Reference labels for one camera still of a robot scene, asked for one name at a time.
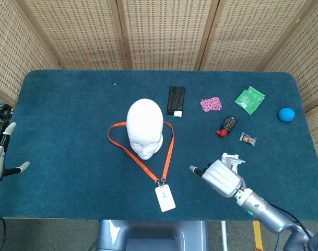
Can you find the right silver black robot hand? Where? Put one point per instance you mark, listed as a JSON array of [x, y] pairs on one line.
[[222, 179]]

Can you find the white badge card holder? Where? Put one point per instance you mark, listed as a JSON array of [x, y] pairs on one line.
[[165, 200]]

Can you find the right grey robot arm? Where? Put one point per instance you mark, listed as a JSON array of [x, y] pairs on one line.
[[265, 214]]

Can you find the white mannequin head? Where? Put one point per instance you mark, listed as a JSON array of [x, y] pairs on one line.
[[144, 123]]

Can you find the white folding phone stand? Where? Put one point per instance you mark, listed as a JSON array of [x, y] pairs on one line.
[[230, 158]]

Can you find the small dark candy wrapper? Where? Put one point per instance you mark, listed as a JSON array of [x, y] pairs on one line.
[[247, 139]]

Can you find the black pouch with red cap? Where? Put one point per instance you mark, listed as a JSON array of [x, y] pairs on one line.
[[230, 123]]

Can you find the pink patterned packet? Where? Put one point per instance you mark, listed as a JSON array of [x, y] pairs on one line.
[[211, 104]]

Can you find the green foil packet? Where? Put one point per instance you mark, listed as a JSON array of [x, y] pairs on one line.
[[248, 100]]

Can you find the teal carpet table cover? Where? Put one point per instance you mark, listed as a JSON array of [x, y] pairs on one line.
[[83, 170]]

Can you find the grey robot torso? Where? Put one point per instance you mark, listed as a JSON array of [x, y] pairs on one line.
[[153, 235]]

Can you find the blue ball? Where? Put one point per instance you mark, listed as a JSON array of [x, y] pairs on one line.
[[286, 114]]

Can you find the black phone case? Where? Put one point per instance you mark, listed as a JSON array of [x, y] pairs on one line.
[[175, 100]]

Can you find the woven wicker folding screen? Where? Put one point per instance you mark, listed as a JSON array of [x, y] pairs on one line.
[[161, 31]]

